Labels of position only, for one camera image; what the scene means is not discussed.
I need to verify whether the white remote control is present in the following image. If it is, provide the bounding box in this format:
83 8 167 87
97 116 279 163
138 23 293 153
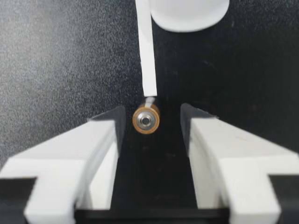
150 0 231 32

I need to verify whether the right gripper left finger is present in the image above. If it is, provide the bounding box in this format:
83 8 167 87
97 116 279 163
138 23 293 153
0 105 127 224

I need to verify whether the gold and black battery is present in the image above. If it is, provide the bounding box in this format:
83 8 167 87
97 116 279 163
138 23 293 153
132 97 161 135

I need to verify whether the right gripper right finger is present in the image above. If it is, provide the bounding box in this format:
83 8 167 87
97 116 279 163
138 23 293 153
180 102 299 224

